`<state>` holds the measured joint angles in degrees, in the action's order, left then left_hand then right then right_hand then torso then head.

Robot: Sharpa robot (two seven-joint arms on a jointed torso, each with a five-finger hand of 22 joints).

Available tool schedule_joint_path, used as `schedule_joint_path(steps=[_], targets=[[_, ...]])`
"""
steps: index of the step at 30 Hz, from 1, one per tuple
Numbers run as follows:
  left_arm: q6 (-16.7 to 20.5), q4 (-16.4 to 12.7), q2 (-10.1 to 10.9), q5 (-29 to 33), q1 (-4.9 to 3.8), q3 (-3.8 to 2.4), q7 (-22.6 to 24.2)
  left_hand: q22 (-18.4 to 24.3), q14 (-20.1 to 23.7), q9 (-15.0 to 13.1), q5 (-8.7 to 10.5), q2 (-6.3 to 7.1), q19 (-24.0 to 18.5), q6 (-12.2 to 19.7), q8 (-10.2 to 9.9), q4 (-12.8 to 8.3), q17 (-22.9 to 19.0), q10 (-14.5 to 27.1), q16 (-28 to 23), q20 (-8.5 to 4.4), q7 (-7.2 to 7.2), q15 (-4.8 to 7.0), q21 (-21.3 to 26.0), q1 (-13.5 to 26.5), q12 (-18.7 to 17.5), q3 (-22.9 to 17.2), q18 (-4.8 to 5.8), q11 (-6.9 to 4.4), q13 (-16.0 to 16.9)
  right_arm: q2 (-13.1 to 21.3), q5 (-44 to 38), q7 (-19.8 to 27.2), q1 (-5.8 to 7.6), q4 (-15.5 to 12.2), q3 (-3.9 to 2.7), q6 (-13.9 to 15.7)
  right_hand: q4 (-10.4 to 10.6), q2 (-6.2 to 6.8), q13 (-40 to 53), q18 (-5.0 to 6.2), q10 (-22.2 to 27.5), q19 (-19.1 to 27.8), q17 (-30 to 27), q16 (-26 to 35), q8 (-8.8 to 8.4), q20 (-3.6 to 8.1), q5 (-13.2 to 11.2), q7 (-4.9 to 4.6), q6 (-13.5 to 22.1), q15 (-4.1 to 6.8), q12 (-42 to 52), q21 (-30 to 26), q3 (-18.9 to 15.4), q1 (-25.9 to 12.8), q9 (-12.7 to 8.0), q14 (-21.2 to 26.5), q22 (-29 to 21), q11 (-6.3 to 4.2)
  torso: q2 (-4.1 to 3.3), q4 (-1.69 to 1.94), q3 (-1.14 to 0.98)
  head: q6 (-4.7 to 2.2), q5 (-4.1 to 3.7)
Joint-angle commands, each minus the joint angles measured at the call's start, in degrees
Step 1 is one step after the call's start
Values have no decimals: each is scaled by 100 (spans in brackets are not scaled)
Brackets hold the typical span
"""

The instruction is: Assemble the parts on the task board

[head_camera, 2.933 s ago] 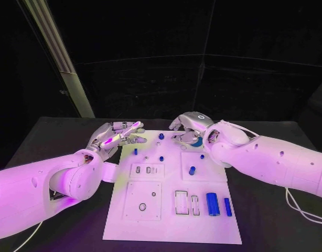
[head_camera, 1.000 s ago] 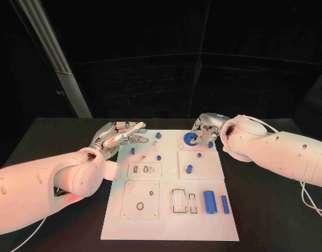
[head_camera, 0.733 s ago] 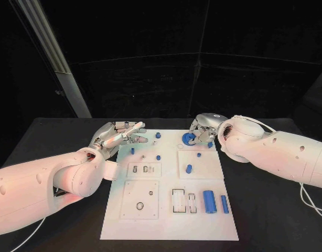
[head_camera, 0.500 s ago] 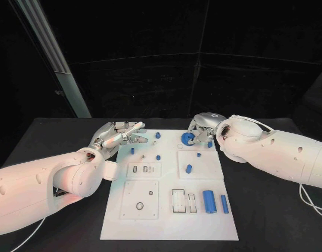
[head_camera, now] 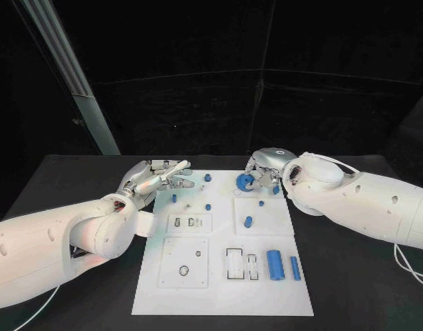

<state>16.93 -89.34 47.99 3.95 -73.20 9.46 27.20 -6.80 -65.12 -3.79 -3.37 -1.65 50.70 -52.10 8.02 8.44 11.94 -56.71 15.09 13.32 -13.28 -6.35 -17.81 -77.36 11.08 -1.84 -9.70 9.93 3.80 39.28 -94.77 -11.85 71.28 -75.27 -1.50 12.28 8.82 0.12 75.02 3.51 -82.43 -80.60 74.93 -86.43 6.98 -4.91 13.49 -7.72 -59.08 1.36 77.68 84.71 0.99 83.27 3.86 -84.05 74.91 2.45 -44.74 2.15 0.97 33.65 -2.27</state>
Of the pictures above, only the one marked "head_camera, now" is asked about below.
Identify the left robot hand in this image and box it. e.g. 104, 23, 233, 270
117, 159, 196, 210

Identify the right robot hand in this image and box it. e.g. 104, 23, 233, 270
244, 147, 298, 190

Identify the blue gear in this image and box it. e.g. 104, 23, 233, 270
236, 173, 257, 192

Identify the white task board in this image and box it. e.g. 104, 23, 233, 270
131, 170, 316, 317

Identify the large blue cylinder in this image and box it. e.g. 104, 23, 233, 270
265, 249, 287, 281

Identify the grey metal pole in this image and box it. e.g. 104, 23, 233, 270
13, 0, 123, 156

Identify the thin blue cylinder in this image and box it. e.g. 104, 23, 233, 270
290, 256, 303, 281

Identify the white cable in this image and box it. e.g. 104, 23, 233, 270
303, 152, 362, 174
0, 284, 62, 331
393, 243, 423, 294

